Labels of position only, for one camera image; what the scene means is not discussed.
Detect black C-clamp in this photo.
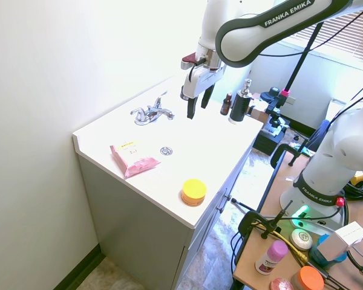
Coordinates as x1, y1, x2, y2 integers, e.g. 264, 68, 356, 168
237, 199, 293, 266
272, 143, 309, 170

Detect round white soap tin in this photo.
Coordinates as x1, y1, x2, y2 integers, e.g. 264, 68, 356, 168
290, 228, 313, 251

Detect black soap pump dispenser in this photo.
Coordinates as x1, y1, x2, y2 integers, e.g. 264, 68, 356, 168
228, 79, 253, 125

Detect amber dropper bottle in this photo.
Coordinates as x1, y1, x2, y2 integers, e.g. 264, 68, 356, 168
220, 92, 233, 116

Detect grey vanity cabinet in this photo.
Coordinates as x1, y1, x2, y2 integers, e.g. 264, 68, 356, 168
78, 122, 264, 290

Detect yellow lidded orange jar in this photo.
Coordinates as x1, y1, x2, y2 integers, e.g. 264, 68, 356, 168
180, 178, 208, 208

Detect black camera stand pole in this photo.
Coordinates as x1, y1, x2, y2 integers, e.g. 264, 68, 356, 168
280, 21, 323, 99

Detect red wrist camera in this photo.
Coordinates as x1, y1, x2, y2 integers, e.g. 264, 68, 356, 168
181, 51, 198, 71

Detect black clamp mount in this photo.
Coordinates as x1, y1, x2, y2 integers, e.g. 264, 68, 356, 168
259, 86, 291, 134

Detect wooden cart table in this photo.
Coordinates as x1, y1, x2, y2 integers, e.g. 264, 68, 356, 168
232, 149, 363, 290

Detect chrome two-handle faucet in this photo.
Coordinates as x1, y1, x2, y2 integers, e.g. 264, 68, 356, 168
130, 92, 175, 126

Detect pink capped deodorant stick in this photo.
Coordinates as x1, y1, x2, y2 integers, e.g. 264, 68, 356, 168
255, 240, 289, 276

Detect blue round container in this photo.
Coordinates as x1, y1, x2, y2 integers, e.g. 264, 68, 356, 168
308, 234, 348, 268

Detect yellow cable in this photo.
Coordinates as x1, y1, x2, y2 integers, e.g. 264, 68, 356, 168
250, 222, 310, 264

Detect pink wipes packet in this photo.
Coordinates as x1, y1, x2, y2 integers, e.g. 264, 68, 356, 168
109, 140, 162, 180

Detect window blinds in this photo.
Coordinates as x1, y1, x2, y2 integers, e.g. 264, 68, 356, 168
283, 5, 363, 63

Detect white cardboard box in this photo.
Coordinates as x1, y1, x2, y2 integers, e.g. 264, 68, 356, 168
316, 221, 363, 260

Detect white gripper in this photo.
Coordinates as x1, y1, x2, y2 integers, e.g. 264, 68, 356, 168
180, 63, 226, 120

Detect pink round container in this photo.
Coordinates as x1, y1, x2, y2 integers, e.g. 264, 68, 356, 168
269, 277, 295, 290

